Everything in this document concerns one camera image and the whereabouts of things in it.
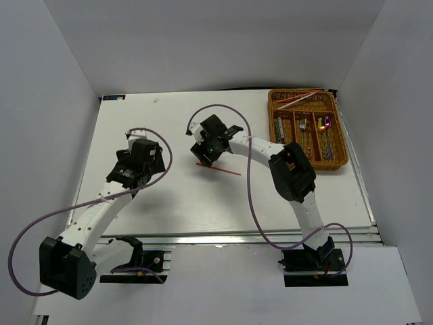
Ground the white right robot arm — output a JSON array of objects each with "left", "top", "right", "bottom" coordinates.
[{"left": 186, "top": 114, "right": 334, "bottom": 270}]

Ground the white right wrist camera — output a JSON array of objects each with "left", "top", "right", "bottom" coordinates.
[{"left": 185, "top": 122, "right": 202, "bottom": 138}]

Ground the gold ornate rainbow spoon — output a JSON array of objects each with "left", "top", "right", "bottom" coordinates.
[{"left": 317, "top": 117, "right": 329, "bottom": 159}]

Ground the purple iridescent spoon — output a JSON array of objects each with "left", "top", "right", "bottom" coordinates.
[{"left": 325, "top": 116, "right": 333, "bottom": 159}]

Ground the silver chopstick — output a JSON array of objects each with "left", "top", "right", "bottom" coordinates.
[{"left": 277, "top": 91, "right": 318, "bottom": 110}]

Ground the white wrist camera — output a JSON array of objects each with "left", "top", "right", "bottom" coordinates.
[
  {"left": 185, "top": 122, "right": 202, "bottom": 138},
  {"left": 125, "top": 129, "right": 147, "bottom": 151}
]

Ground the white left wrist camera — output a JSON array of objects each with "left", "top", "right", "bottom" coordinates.
[{"left": 125, "top": 129, "right": 147, "bottom": 151}]

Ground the woven wicker cutlery tray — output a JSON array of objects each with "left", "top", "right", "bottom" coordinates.
[{"left": 267, "top": 89, "right": 348, "bottom": 171}]

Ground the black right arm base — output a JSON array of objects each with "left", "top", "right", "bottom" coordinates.
[{"left": 278, "top": 248, "right": 353, "bottom": 288}]

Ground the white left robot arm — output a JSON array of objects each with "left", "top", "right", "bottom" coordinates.
[{"left": 39, "top": 137, "right": 165, "bottom": 300}]

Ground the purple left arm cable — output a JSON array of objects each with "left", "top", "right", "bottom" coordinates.
[{"left": 8, "top": 127, "right": 174, "bottom": 297}]

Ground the blue table label sticker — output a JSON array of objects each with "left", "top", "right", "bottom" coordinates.
[{"left": 101, "top": 94, "right": 126, "bottom": 101}]

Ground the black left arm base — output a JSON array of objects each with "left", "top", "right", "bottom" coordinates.
[{"left": 99, "top": 236, "right": 169, "bottom": 284}]

